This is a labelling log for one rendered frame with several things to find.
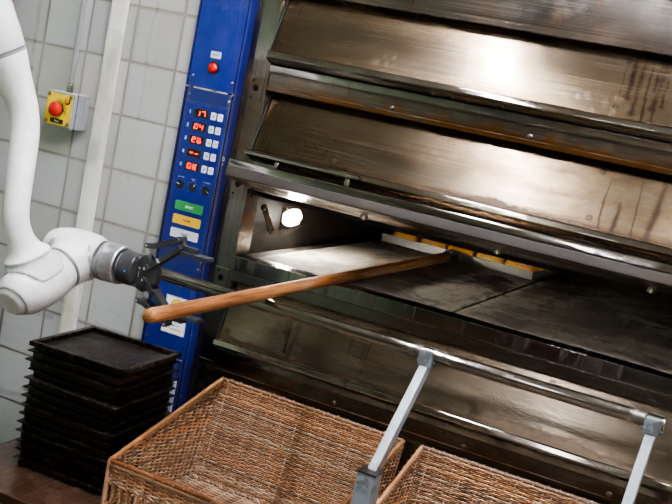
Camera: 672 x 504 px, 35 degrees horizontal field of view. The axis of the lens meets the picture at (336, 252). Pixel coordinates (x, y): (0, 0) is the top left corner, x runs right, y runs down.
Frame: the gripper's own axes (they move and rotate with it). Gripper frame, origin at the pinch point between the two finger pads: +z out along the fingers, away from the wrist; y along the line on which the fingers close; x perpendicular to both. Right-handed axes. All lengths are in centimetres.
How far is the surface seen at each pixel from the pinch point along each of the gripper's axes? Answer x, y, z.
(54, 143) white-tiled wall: -53, -16, -89
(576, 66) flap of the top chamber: -57, -63, 55
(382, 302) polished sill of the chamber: -55, 3, 20
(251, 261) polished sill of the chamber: -55, 2, -19
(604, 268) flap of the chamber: -42, -21, 75
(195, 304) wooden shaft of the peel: 14.9, -0.6, 8.2
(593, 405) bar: -19, 4, 83
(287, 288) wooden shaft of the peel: -24.4, -0.3, 8.2
